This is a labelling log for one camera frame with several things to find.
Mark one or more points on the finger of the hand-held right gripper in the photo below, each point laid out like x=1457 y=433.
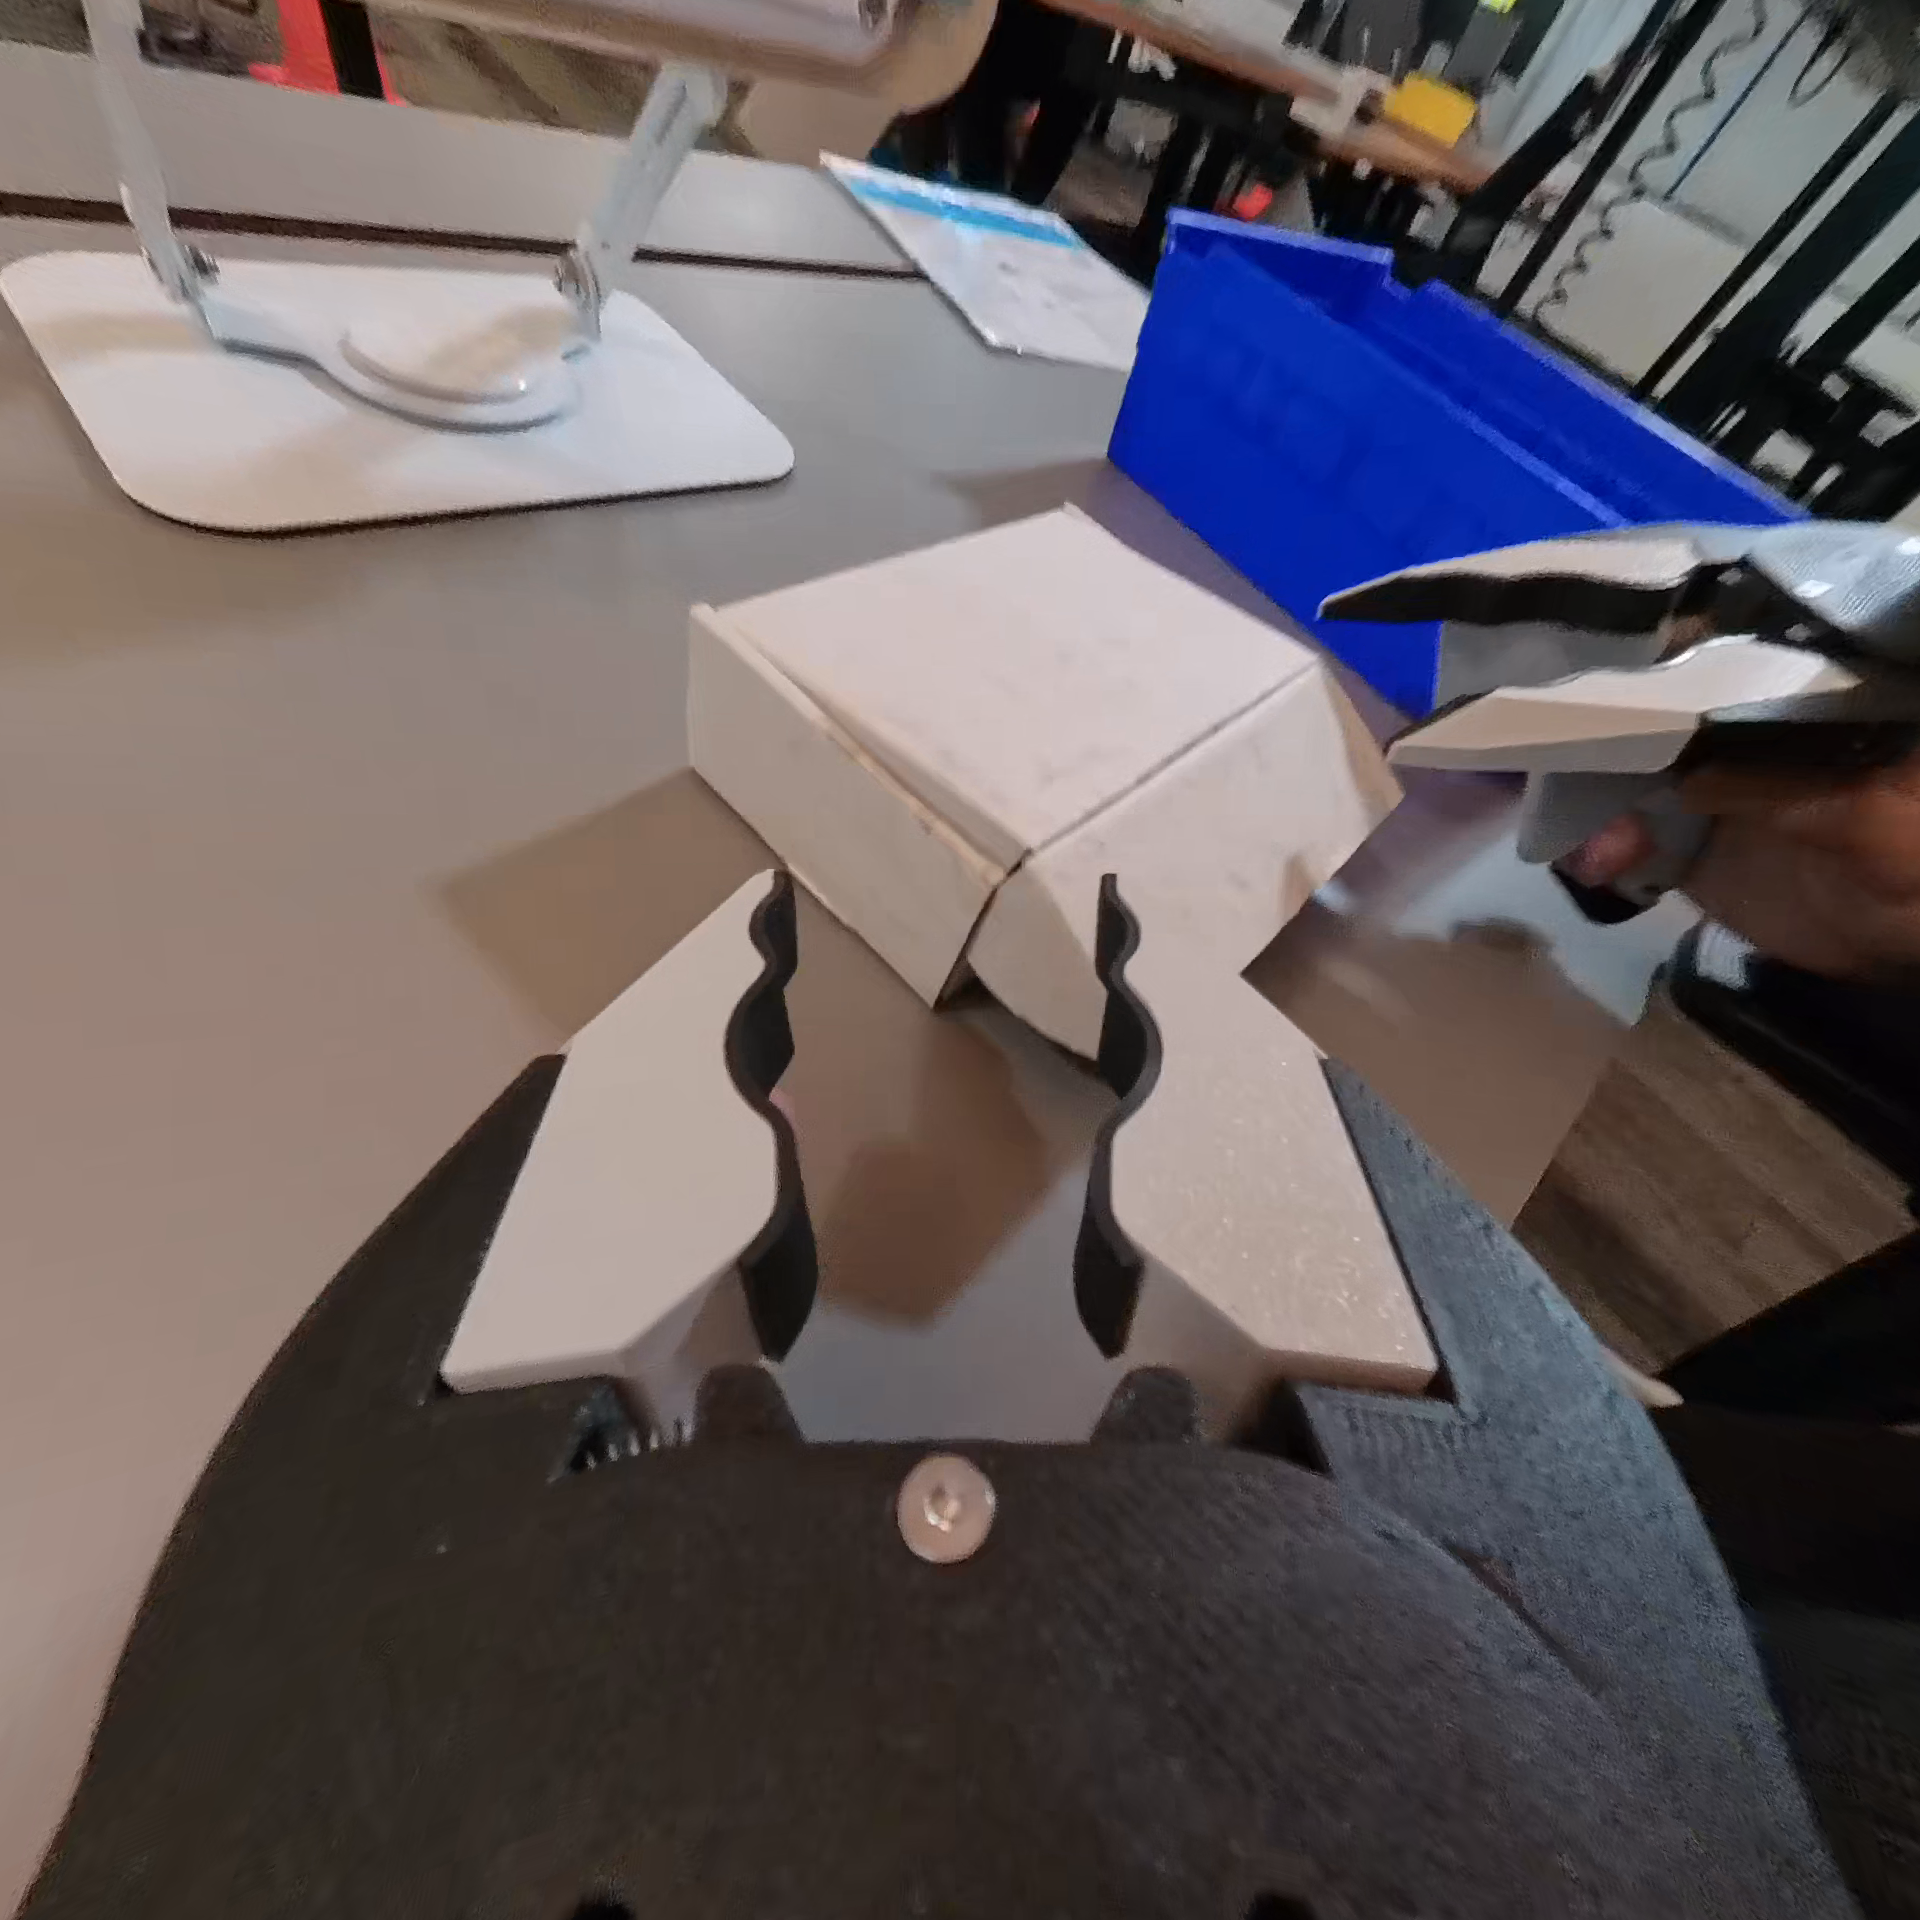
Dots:
x=1622 y=713
x=1561 y=571

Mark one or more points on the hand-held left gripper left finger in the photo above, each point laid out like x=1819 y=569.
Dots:
x=631 y=1185

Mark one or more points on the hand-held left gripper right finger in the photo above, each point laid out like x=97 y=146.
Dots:
x=1274 y=1202

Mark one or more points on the blue plastic bin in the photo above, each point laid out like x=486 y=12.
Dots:
x=1274 y=449

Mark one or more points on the white cardboard mailer box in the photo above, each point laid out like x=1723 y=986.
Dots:
x=974 y=675

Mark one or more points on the person's right hand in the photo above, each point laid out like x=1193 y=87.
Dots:
x=1799 y=870

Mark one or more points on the black metal rack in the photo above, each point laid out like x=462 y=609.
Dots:
x=1799 y=345

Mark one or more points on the yellow storage bin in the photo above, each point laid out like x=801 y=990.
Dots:
x=1430 y=108

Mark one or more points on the background work table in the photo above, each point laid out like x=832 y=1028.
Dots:
x=1291 y=75

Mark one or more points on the white leaflet with blue stripe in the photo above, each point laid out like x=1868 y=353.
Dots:
x=1005 y=272

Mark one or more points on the person's dark clothing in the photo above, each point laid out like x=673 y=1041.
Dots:
x=1829 y=1498

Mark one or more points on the orange cone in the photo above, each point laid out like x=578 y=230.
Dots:
x=286 y=39

